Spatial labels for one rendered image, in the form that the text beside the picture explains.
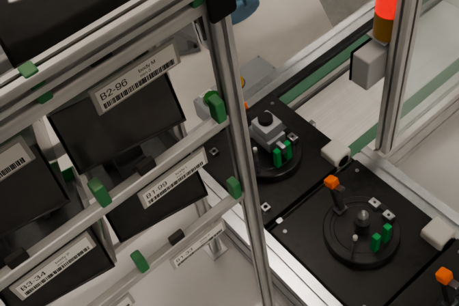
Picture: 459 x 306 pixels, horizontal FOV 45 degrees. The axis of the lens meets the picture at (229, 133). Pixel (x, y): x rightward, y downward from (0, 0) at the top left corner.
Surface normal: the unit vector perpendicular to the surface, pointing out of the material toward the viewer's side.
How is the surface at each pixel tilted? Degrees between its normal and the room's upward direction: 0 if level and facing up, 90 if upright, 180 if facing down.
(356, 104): 0
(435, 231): 0
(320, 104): 0
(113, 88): 90
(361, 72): 90
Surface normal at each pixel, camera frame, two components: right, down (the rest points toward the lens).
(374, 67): 0.63, 0.56
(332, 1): -0.12, -0.61
